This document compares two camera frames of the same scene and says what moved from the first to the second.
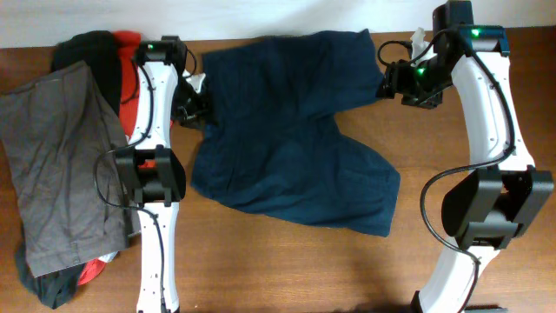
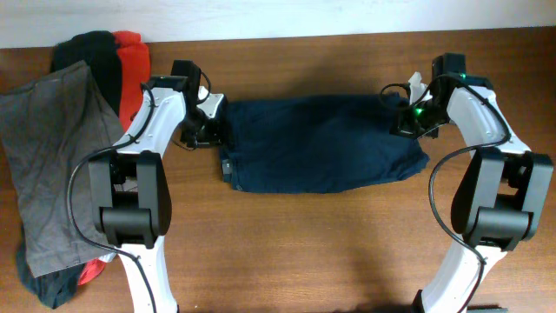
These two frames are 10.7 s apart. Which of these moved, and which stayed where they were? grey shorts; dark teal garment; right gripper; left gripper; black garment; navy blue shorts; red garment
Moved: left gripper; navy blue shorts; right gripper
Stayed: grey shorts; dark teal garment; black garment; red garment
